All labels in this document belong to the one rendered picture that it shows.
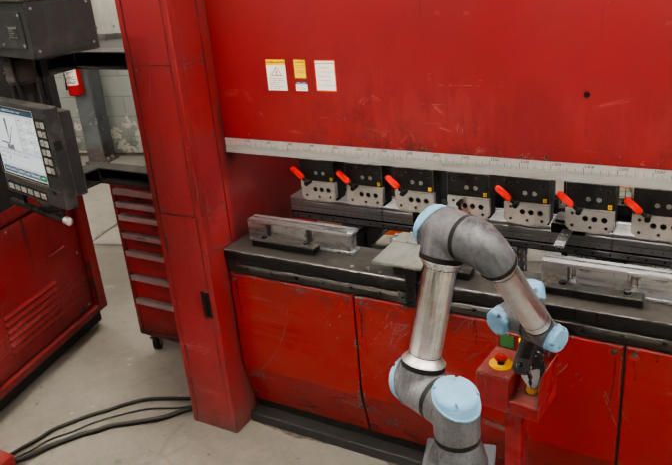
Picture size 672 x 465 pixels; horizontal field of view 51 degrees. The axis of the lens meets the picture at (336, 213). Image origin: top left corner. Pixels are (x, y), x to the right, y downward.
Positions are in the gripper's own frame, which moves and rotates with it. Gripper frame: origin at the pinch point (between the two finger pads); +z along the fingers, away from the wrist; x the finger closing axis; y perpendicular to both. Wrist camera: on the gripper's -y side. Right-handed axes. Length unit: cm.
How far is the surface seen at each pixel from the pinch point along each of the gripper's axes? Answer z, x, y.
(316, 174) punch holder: -45, 96, 31
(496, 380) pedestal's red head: -4.1, 8.3, -6.1
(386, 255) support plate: -26, 57, 15
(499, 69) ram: -85, 25, 42
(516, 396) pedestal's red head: 2.4, 3.3, -3.3
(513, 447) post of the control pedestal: 23.7, 4.9, -3.2
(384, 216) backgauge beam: -17, 84, 57
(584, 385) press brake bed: 16.5, -8.1, 26.4
